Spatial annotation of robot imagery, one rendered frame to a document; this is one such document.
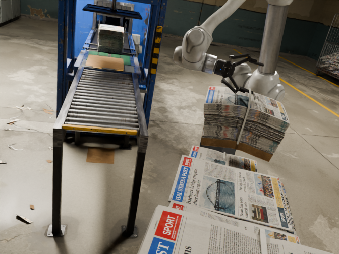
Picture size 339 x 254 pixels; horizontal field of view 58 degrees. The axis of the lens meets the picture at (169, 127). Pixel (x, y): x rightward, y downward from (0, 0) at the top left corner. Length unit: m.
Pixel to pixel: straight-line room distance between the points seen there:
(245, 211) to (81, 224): 1.60
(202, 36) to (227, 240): 0.96
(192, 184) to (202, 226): 0.50
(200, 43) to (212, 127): 0.41
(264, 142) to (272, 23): 0.62
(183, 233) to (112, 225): 1.89
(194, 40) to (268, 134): 0.56
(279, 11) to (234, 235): 1.35
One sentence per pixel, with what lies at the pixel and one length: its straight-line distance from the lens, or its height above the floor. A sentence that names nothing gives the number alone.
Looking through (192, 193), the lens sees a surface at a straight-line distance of 0.98.
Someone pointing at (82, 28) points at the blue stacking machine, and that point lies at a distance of 5.39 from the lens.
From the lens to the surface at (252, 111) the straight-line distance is 1.46.
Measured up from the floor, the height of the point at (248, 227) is 1.07.
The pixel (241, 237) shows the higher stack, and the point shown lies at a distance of 0.54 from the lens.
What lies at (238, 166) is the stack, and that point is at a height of 0.83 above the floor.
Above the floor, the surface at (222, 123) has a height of 1.09.
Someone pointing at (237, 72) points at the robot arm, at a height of 1.23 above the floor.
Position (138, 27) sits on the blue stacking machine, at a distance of 5.37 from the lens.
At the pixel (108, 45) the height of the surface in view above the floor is 0.89.
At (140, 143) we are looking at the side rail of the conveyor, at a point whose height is 0.74.
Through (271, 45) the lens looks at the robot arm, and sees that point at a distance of 1.77.
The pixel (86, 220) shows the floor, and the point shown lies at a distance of 2.41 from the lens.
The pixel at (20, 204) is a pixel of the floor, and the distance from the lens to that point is 2.59.
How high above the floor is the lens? 1.64
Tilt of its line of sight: 24 degrees down
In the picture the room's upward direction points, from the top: 11 degrees clockwise
